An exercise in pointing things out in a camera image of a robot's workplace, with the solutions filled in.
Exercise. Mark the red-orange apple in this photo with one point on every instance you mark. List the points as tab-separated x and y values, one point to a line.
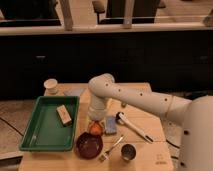
95	128

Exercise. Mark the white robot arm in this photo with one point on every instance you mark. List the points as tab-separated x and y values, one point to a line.
194	116

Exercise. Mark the purple bowl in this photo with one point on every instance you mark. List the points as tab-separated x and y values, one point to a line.
89	146

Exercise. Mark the grey cloth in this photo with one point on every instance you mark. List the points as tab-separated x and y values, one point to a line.
74	92

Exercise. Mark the blue sponge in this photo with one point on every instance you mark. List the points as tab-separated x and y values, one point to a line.
110	125

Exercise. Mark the wooden block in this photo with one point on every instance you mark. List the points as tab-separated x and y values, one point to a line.
64	115

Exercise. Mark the small metal cup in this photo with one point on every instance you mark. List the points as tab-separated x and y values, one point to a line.
128	152

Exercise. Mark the metal fork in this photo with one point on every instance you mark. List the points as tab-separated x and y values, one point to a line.
106	154

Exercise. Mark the green plastic tray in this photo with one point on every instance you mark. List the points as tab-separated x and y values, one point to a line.
45	130

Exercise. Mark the dark chair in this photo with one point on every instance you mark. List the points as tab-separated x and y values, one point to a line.
127	11

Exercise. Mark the white handled brush tool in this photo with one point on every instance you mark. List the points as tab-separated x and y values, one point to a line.
122	119

